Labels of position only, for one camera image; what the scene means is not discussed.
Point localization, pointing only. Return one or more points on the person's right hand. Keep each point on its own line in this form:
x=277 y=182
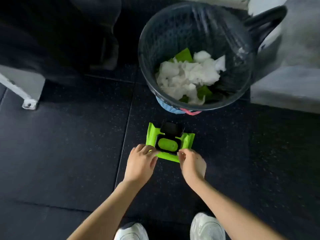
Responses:
x=192 y=167

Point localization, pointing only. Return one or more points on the person's left hand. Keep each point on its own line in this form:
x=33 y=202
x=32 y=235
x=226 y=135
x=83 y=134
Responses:
x=140 y=164

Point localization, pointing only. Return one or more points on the green wet wipes pack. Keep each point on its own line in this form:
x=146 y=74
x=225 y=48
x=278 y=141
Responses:
x=168 y=144

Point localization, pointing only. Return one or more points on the person's right forearm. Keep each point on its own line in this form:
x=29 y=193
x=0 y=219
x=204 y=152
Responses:
x=225 y=212

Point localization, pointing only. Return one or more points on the person's left forearm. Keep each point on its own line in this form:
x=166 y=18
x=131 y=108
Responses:
x=107 y=212

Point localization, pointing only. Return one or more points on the person's right white sneaker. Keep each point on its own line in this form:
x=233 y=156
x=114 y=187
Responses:
x=207 y=227

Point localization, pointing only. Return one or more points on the person's white sneaker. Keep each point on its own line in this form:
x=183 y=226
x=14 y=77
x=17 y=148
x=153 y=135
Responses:
x=131 y=233
x=207 y=227

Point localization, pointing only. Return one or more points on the person's left white sneaker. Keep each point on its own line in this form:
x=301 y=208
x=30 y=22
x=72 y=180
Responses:
x=131 y=233

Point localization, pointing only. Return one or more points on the black dumbbell white lettering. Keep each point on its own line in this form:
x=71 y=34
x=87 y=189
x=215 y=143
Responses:
x=75 y=34

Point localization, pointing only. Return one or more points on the blue plastic trash basket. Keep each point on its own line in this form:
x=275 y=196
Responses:
x=167 y=108

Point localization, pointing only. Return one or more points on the green crumpled wrapper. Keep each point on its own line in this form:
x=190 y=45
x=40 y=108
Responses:
x=184 y=56
x=203 y=92

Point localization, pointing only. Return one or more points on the white metal rack leg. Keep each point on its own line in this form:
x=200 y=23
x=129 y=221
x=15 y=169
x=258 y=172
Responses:
x=25 y=82

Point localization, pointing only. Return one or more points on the black kettlebell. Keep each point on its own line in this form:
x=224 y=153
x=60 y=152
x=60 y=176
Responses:
x=265 y=19

